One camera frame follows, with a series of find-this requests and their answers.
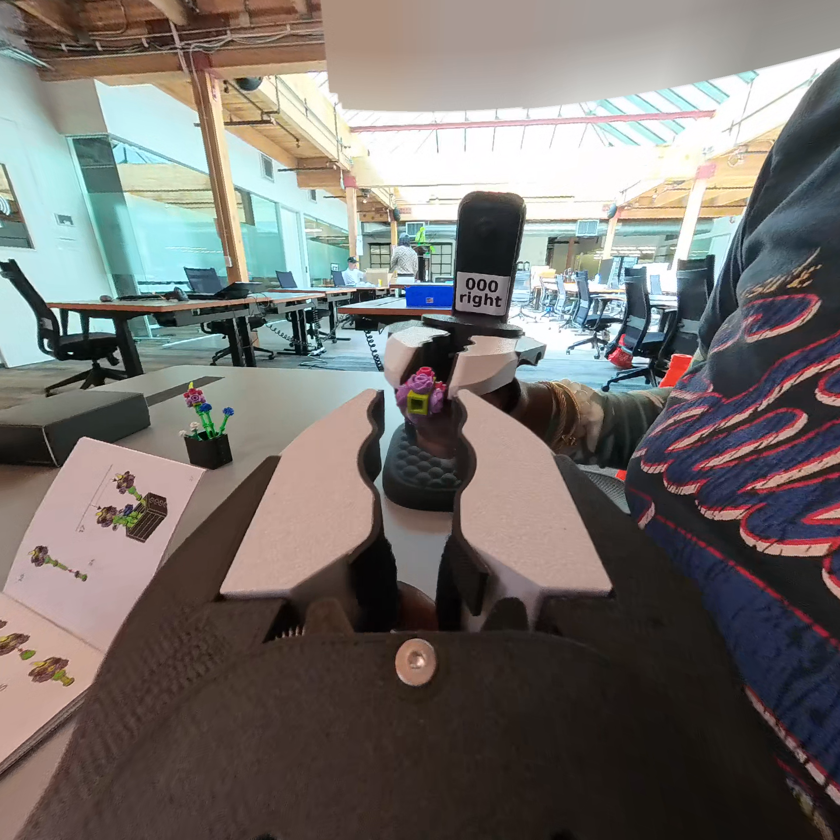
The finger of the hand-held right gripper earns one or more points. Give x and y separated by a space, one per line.
492 365
410 352

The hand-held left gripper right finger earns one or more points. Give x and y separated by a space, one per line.
532 519

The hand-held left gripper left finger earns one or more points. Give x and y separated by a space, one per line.
309 519

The purple flower brick piece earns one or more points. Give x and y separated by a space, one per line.
406 394
423 382
439 398

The grey background desk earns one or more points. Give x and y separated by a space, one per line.
381 313

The wooden background desk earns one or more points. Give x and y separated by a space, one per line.
171 306

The person's right hand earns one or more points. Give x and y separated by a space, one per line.
479 420

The blue storage bin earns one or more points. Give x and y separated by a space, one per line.
429 297

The gold bangle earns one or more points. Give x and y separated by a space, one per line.
558 414
587 418

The black office chair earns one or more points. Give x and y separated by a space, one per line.
683 309
53 344
591 315

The black wrist rest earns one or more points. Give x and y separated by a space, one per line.
427 466

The LEGO flower bouquet in pot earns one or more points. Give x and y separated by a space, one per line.
208 446

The orange traffic cone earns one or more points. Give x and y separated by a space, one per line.
673 370

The instruction booklet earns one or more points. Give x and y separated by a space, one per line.
79 591

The flat black box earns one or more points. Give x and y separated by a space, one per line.
66 423

